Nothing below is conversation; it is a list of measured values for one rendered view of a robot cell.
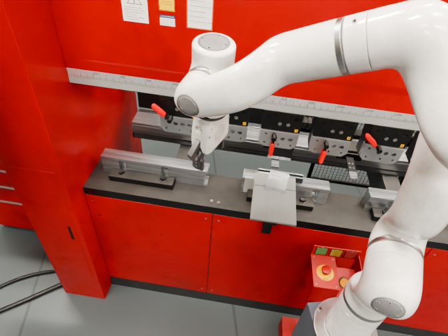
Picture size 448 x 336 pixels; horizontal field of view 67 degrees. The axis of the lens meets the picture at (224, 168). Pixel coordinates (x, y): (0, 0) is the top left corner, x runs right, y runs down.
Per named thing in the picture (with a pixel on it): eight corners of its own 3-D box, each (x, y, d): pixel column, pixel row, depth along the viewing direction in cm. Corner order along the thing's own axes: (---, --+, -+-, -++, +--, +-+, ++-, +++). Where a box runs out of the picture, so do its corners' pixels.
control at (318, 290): (306, 300, 145) (317, 279, 133) (304, 267, 157) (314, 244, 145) (353, 307, 144) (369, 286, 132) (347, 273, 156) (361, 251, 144)
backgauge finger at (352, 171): (339, 179, 154) (342, 171, 151) (333, 144, 173) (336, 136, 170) (366, 183, 153) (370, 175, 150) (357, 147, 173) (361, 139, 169)
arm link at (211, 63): (220, 117, 70) (236, 92, 76) (225, 61, 60) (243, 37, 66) (183, 105, 72) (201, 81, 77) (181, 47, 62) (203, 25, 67)
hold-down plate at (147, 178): (109, 180, 159) (108, 175, 157) (113, 172, 163) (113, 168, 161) (172, 190, 157) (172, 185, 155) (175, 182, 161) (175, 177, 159)
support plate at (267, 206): (249, 219, 133) (250, 217, 132) (255, 173, 152) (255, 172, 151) (295, 227, 132) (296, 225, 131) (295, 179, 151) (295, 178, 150)
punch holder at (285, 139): (257, 145, 138) (263, 110, 126) (259, 132, 144) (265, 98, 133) (295, 150, 137) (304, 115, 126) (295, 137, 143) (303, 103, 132)
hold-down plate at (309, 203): (245, 201, 155) (246, 197, 153) (247, 193, 159) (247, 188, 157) (312, 211, 153) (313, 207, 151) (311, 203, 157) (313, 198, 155)
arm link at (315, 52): (341, 111, 50) (182, 128, 67) (357, 57, 60) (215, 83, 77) (328, 55, 45) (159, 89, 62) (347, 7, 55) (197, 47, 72)
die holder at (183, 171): (103, 171, 163) (100, 155, 156) (108, 163, 167) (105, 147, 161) (207, 187, 160) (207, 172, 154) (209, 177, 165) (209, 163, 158)
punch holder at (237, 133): (209, 137, 139) (211, 103, 128) (212, 125, 145) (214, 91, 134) (245, 143, 138) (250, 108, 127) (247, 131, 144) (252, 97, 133)
